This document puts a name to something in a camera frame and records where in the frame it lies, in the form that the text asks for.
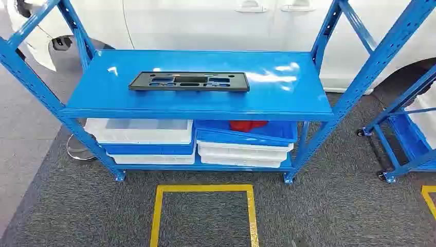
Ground black plastic frame plate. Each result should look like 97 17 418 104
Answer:
128 71 250 93

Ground white bin with clear lid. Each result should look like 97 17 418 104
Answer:
84 118 194 146

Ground white plastic bin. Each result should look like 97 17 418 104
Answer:
199 154 284 169
106 151 197 166
196 140 295 162

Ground round metal stand base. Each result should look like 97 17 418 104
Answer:
66 133 97 162

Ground white car door handle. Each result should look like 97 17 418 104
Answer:
234 0 268 14
279 0 316 13

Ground black car wheel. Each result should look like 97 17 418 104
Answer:
370 57 436 111

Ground flat blue plastic bin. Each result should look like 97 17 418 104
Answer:
101 143 196 156

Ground yellow floor tape square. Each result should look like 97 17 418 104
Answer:
149 184 260 247

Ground blue wheeled metal cart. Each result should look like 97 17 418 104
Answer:
356 64 436 184

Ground tilted blue plastic bin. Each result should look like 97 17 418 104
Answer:
194 119 299 148

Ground blue metal shelf rack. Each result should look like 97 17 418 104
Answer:
0 0 436 185

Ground red item in bin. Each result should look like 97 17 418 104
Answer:
229 120 269 134

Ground white car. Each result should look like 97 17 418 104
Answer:
7 0 436 95

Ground dark grey carpet mat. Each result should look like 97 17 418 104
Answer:
0 91 436 247

